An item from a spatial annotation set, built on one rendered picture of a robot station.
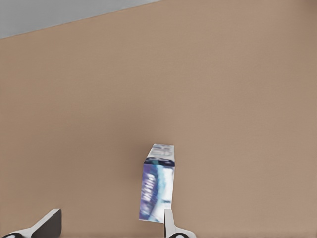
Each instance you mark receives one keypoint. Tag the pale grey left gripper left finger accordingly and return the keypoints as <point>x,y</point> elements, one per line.
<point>47,224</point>

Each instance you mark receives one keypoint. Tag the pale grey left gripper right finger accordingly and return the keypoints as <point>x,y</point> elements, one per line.
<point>169,224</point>

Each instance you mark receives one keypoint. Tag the blue and white printed box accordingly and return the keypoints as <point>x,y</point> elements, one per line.
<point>157,183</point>

